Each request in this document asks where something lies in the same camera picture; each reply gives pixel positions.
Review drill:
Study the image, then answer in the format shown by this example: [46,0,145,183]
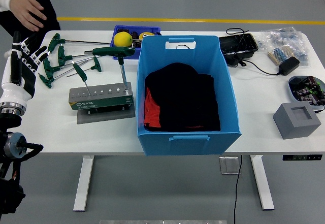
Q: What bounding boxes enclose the yellow tape measure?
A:
[139,31,156,41]

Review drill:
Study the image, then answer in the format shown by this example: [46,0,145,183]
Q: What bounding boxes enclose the black table control panel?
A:
[282,154,323,162]

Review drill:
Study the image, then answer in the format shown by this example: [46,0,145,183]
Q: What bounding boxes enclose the pale blue dish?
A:
[288,75,325,112]

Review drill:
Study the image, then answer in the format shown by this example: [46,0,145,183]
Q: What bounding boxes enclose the clear plastic parts bags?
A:
[257,26,311,67]

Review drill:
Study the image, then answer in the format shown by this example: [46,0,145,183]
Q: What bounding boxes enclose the person's right hand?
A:
[10,0,48,33]

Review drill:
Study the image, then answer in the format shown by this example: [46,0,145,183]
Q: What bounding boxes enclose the red cloth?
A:
[144,86,162,128]

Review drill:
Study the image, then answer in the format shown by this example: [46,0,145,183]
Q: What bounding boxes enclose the black floor cable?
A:
[233,155,243,224]

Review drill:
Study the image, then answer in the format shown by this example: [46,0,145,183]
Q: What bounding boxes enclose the black power adapter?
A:
[278,56,301,76]

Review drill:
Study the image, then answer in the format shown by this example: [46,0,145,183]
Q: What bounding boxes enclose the grey cube box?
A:
[273,101,322,140]

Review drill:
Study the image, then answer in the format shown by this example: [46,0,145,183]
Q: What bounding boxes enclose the electronic parts pile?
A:
[290,76,325,106]

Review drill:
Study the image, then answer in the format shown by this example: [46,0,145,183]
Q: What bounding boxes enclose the small green T-handle hex key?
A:
[72,62,91,94]
[66,55,102,78]

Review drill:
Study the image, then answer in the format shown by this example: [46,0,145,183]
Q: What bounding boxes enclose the black plastic tray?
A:
[218,33,259,67]

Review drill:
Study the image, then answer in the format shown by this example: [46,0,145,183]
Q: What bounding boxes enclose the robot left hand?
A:
[0,30,49,107]

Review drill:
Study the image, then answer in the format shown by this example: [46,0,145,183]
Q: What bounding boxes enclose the black adapter cable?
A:
[225,27,281,76]

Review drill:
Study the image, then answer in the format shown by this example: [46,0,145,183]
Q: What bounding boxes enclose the green grey SATA tool stand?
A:
[68,82,136,125]

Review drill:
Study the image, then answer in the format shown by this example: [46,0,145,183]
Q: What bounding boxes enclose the person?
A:
[0,0,61,41]

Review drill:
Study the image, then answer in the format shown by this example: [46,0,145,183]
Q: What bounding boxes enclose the blue folding storage box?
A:
[136,35,242,156]

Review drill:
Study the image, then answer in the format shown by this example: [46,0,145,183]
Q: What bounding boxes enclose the metal floor outlet plate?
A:
[219,156,241,175]

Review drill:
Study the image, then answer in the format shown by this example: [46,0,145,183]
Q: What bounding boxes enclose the small blue plastic bin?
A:
[109,25,161,61]

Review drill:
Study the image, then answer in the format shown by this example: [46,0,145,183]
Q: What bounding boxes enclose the white table leg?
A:
[250,154,275,211]
[73,155,94,212]

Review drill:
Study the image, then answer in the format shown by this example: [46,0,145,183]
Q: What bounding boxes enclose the black cloth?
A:
[144,62,221,133]

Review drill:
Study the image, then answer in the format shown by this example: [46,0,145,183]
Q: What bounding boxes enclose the yellow lemon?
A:
[113,31,134,48]

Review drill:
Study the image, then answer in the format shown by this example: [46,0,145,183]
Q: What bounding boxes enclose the large green T-handle hex key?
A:
[92,46,136,92]

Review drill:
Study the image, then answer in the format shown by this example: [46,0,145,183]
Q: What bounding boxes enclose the resistor tape strip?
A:
[267,45,295,65]

